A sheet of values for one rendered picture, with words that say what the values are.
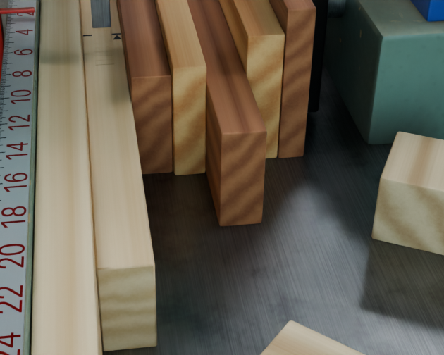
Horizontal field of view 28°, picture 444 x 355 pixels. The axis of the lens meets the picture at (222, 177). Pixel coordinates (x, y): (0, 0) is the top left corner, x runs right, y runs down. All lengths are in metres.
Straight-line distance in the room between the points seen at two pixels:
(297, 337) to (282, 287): 0.08
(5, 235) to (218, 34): 0.18
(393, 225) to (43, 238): 0.15
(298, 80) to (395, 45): 0.05
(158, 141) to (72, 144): 0.07
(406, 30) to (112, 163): 0.15
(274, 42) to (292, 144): 0.06
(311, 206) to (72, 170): 0.12
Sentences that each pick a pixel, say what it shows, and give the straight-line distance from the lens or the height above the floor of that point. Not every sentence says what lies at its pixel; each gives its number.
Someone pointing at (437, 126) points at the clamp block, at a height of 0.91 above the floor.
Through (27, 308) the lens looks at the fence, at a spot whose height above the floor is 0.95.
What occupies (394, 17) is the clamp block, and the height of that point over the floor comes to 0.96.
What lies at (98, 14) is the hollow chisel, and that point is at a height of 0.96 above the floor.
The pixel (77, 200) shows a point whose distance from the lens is 0.32.
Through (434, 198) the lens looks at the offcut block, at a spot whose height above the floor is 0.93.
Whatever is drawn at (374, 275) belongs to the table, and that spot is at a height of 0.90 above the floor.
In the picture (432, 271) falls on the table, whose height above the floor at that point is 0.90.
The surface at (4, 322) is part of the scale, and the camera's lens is 0.26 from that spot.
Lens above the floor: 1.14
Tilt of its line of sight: 35 degrees down
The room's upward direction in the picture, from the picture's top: 1 degrees clockwise
